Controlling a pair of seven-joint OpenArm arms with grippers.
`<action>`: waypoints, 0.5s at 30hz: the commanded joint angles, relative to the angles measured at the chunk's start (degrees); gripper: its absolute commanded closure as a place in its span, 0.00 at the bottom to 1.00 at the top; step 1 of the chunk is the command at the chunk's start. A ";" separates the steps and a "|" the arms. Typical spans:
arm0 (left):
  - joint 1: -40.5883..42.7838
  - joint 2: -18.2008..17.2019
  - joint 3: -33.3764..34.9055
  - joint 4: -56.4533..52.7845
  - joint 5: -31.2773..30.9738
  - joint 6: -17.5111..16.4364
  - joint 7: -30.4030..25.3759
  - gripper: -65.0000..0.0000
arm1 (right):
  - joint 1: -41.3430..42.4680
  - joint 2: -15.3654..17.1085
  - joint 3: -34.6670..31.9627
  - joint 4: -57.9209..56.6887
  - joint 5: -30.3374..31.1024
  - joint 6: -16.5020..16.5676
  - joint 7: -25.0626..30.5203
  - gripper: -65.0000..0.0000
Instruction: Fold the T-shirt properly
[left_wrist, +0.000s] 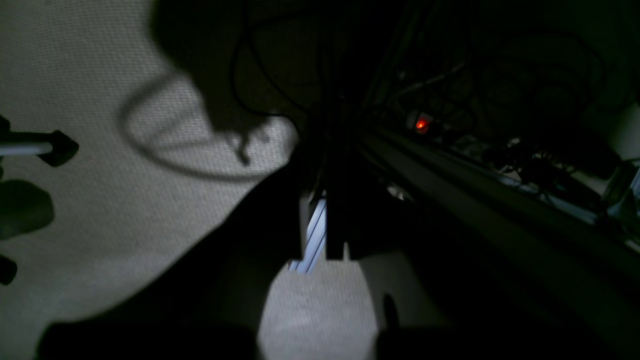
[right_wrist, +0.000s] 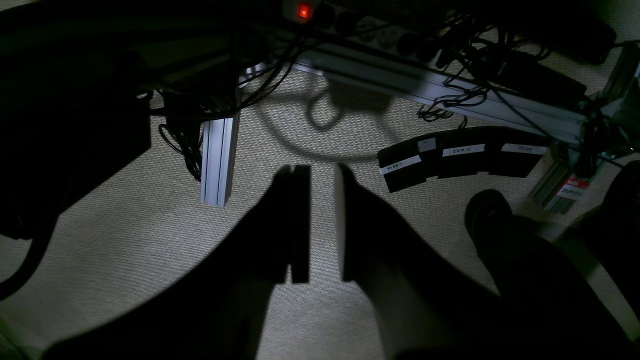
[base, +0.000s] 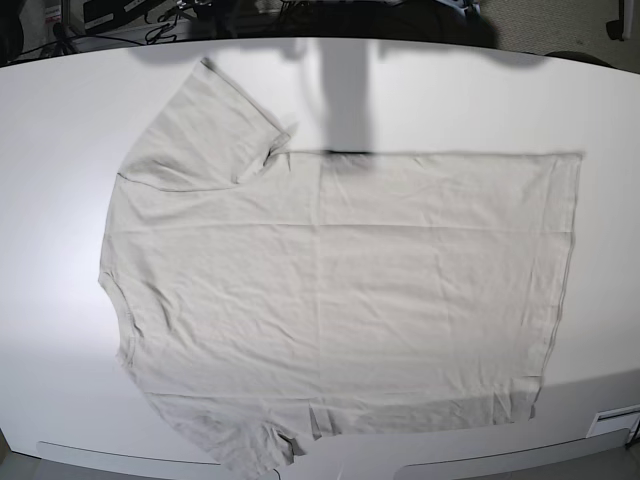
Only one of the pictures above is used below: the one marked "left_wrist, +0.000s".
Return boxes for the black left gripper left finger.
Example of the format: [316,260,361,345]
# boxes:
[36,165,303,360]

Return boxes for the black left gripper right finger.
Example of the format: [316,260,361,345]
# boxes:
[326,151,639,360]

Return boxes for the power strip with red light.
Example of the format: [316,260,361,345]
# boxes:
[405,110,442,136]

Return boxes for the aluminium frame rail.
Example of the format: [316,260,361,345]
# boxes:
[362,130,639,266]

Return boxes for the black cable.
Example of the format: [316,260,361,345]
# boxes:
[229,0,301,136]

